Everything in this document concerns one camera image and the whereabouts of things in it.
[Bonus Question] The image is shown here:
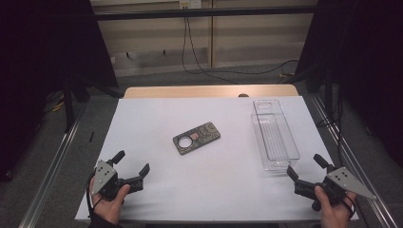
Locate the black metal stand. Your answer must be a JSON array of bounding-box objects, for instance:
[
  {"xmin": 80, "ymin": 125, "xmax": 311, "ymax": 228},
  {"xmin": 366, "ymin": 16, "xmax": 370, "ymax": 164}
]
[
  {"xmin": 312, "ymin": 70, "xmax": 345, "ymax": 127},
  {"xmin": 61, "ymin": 75, "xmax": 125, "ymax": 134}
]

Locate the black wall cable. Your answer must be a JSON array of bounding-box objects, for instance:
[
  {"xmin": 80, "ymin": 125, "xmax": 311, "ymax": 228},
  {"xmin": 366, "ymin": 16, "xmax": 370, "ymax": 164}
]
[{"xmin": 181, "ymin": 17, "xmax": 300, "ymax": 86}]

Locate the dark patterned phone case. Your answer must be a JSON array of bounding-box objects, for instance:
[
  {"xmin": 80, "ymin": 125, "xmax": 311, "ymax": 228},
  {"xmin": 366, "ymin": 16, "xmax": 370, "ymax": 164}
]
[{"xmin": 172, "ymin": 121, "xmax": 221, "ymax": 156}]

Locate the white table cover board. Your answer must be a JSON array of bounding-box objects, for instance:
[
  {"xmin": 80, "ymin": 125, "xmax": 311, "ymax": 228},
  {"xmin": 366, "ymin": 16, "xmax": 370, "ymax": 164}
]
[{"xmin": 74, "ymin": 95, "xmax": 359, "ymax": 222}]

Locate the white wall outlet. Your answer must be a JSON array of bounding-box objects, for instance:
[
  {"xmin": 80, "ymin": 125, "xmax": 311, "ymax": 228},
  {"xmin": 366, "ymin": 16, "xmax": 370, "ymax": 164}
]
[{"xmin": 179, "ymin": 0, "xmax": 202, "ymax": 10}]

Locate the metal floor rail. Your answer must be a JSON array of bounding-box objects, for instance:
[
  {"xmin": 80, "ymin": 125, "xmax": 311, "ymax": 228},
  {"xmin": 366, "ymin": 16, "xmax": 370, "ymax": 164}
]
[
  {"xmin": 312, "ymin": 94, "xmax": 401, "ymax": 228},
  {"xmin": 18, "ymin": 104, "xmax": 87, "ymax": 228}
]

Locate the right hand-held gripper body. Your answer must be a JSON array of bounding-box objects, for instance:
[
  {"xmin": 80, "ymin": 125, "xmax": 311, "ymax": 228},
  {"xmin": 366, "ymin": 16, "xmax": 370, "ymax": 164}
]
[{"xmin": 294, "ymin": 166, "xmax": 378, "ymax": 212}]

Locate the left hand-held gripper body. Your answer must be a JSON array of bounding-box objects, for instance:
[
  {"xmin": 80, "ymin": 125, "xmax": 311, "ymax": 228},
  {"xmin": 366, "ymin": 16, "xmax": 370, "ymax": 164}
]
[{"xmin": 91, "ymin": 160, "xmax": 145, "ymax": 201}]

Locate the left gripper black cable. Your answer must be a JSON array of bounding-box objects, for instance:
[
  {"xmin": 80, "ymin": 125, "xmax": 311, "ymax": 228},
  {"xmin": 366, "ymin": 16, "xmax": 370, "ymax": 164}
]
[{"xmin": 86, "ymin": 170, "xmax": 106, "ymax": 220}]

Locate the black horizontal bar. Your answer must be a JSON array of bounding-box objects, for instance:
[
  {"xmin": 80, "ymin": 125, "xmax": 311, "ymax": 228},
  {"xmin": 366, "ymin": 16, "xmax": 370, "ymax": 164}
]
[{"xmin": 93, "ymin": 5, "xmax": 317, "ymax": 22}]

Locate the person's right hand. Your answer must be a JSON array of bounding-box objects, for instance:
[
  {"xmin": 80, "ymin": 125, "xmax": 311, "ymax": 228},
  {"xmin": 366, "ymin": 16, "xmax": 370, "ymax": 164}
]
[{"xmin": 314, "ymin": 184, "xmax": 357, "ymax": 228}]

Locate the clear plastic box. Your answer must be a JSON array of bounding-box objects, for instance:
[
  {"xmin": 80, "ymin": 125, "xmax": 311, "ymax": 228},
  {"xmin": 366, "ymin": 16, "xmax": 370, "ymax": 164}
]
[{"xmin": 251, "ymin": 99, "xmax": 301, "ymax": 174}]

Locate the wooden table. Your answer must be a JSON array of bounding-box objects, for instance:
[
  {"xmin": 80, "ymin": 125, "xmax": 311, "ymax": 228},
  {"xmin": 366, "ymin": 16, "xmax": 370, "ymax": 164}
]
[{"xmin": 123, "ymin": 84, "xmax": 299, "ymax": 99}]

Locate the black curtain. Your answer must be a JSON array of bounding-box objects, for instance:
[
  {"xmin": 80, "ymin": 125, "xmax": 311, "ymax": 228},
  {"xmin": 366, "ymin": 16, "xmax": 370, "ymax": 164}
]
[
  {"xmin": 294, "ymin": 0, "xmax": 403, "ymax": 169},
  {"xmin": 0, "ymin": 0, "xmax": 120, "ymax": 181}
]

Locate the person's left hand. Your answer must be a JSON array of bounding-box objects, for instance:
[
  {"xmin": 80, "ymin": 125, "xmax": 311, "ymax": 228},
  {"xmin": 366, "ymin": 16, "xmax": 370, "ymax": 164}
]
[{"xmin": 89, "ymin": 175, "xmax": 131, "ymax": 225}]

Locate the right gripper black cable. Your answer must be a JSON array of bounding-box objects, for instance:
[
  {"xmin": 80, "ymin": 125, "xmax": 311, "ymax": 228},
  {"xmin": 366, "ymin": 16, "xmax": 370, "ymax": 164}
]
[{"xmin": 343, "ymin": 194, "xmax": 357, "ymax": 220}]

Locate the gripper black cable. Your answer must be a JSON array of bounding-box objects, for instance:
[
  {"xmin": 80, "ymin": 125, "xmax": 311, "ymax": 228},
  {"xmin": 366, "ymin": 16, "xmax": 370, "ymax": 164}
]
[
  {"xmin": 86, "ymin": 170, "xmax": 106, "ymax": 220},
  {"xmin": 343, "ymin": 194, "xmax": 357, "ymax": 220}
]

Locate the yellow floor cable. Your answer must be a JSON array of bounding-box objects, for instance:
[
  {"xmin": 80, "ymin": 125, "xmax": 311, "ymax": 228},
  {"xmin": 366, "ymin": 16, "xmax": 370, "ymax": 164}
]
[{"xmin": 47, "ymin": 97, "xmax": 67, "ymax": 114}]

